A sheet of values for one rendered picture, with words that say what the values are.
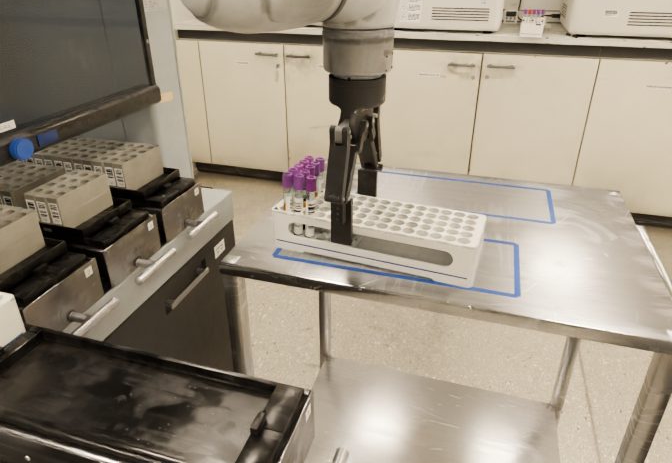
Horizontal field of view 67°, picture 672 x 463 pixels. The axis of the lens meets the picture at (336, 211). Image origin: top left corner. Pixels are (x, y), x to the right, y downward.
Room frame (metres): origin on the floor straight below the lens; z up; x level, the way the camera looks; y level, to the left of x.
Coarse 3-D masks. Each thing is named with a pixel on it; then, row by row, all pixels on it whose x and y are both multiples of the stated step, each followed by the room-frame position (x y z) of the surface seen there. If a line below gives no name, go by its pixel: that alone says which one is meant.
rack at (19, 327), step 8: (0, 296) 0.48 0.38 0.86; (8, 296) 0.47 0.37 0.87; (0, 304) 0.46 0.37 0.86; (8, 304) 0.46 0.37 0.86; (16, 304) 0.47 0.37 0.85; (0, 312) 0.45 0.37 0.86; (8, 312) 0.46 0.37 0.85; (16, 312) 0.47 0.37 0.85; (0, 320) 0.45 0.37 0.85; (8, 320) 0.46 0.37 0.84; (16, 320) 0.46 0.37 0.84; (0, 328) 0.45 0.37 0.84; (8, 328) 0.45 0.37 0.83; (16, 328) 0.46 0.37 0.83; (24, 328) 0.47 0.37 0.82; (0, 336) 0.44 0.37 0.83; (8, 336) 0.45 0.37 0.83; (16, 336) 0.46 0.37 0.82; (0, 344) 0.44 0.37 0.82
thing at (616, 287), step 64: (384, 192) 0.86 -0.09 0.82; (448, 192) 0.86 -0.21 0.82; (512, 192) 0.86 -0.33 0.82; (576, 192) 0.86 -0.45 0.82; (256, 256) 0.63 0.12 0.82; (320, 256) 0.63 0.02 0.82; (512, 256) 0.63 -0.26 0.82; (576, 256) 0.63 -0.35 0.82; (640, 256) 0.63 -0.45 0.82; (320, 320) 1.02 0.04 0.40; (512, 320) 0.50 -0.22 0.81; (576, 320) 0.49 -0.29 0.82; (640, 320) 0.49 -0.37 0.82; (320, 384) 0.92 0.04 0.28; (384, 384) 0.92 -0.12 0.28; (448, 384) 0.92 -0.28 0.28; (320, 448) 0.74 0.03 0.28; (384, 448) 0.74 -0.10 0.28; (448, 448) 0.74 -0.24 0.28; (512, 448) 0.74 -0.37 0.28; (640, 448) 0.45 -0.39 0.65
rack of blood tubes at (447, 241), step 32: (288, 224) 0.65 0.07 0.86; (320, 224) 0.63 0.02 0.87; (384, 224) 0.62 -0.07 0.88; (416, 224) 0.62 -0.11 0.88; (448, 224) 0.61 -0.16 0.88; (480, 224) 0.61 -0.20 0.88; (352, 256) 0.61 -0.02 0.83; (384, 256) 0.60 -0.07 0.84; (416, 256) 0.62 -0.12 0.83; (448, 256) 0.62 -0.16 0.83; (480, 256) 0.62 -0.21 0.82
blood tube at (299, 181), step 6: (300, 174) 0.67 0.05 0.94; (294, 180) 0.66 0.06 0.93; (300, 180) 0.65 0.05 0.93; (294, 186) 0.66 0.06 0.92; (300, 186) 0.65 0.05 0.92; (300, 192) 0.65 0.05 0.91; (294, 198) 0.66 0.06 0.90; (300, 198) 0.65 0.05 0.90; (294, 204) 0.66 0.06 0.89; (300, 204) 0.65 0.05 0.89; (294, 210) 0.66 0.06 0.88; (300, 210) 0.65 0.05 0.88; (294, 222) 0.66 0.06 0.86; (294, 228) 0.66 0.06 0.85; (300, 228) 0.65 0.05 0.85; (294, 234) 0.66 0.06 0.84; (300, 234) 0.65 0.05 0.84
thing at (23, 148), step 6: (18, 138) 0.65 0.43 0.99; (24, 138) 0.65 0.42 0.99; (12, 144) 0.64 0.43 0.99; (18, 144) 0.64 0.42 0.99; (24, 144) 0.65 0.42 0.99; (30, 144) 0.66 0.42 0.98; (12, 150) 0.64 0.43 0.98; (18, 150) 0.64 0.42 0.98; (24, 150) 0.65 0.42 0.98; (30, 150) 0.65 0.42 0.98; (12, 156) 0.64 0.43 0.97; (18, 156) 0.64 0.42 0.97; (24, 156) 0.64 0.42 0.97; (30, 156) 0.65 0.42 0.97
